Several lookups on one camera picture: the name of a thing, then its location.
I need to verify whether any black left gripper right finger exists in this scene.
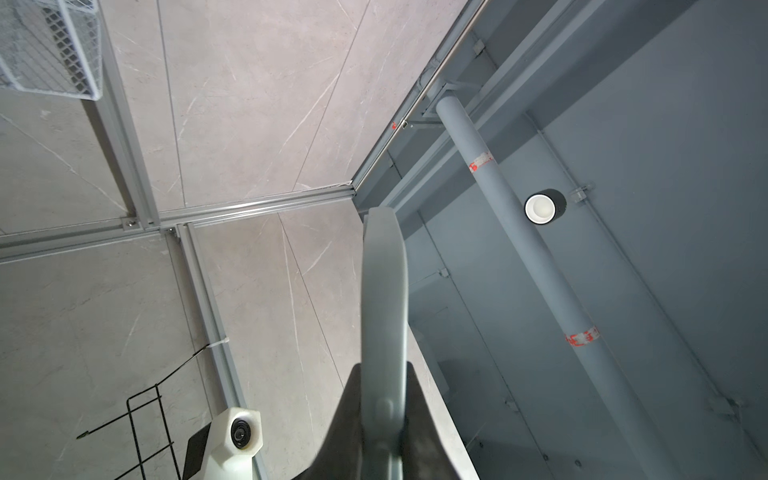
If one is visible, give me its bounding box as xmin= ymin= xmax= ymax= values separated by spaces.
xmin=401 ymin=361 xmax=460 ymax=480

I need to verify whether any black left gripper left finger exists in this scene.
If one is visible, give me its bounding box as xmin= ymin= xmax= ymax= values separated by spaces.
xmin=296 ymin=363 xmax=363 ymax=480

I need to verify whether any grey ceiling pipe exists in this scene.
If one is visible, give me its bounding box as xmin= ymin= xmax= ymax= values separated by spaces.
xmin=436 ymin=94 xmax=684 ymax=479

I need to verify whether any round ceiling lamp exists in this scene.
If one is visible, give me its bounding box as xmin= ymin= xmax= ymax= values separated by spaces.
xmin=524 ymin=189 xmax=567 ymax=225

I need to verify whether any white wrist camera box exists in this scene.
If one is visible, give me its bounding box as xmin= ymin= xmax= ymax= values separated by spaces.
xmin=198 ymin=407 xmax=264 ymax=480

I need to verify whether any black wire hook rack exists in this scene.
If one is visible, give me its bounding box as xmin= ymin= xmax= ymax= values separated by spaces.
xmin=75 ymin=344 xmax=215 ymax=479

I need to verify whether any white wire mesh basket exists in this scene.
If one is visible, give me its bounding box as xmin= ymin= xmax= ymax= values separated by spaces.
xmin=1 ymin=0 xmax=104 ymax=101

